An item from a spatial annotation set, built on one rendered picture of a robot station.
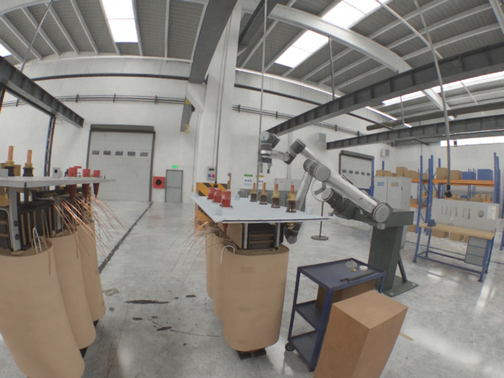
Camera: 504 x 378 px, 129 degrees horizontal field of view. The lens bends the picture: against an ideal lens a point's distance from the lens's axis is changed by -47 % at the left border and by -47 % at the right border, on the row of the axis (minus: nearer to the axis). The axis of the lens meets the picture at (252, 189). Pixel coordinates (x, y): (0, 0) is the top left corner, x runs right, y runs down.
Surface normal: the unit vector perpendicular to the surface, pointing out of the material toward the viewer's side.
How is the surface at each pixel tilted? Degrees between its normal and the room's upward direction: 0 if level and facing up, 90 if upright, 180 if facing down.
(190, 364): 0
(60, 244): 90
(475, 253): 90
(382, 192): 90
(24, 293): 90
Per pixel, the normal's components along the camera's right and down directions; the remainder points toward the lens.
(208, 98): 0.34, 0.04
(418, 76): -0.94, -0.04
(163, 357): 0.05, -1.00
